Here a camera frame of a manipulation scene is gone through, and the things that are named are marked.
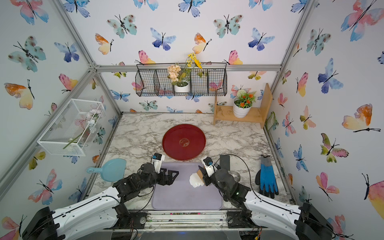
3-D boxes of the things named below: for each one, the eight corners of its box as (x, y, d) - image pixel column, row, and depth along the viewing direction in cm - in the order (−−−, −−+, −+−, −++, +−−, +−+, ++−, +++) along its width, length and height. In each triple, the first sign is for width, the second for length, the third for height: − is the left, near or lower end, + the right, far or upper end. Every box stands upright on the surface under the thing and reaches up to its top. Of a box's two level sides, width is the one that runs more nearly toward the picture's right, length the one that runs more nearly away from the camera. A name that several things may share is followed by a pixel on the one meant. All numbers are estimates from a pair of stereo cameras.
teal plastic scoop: (85, 181, 89) (82, 179, 86) (95, 160, 97) (92, 158, 95) (121, 181, 89) (119, 179, 86) (128, 160, 97) (126, 158, 95)
